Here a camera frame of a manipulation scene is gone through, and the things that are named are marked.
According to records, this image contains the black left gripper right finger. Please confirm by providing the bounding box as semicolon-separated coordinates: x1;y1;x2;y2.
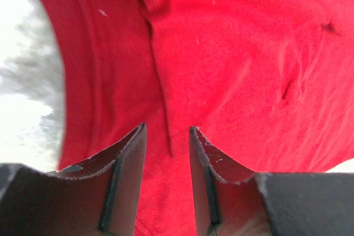
189;127;353;235

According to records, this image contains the red t shirt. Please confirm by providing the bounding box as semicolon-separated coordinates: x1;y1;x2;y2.
41;0;353;235

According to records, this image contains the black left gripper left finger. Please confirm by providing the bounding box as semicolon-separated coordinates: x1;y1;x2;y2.
1;123;147;235

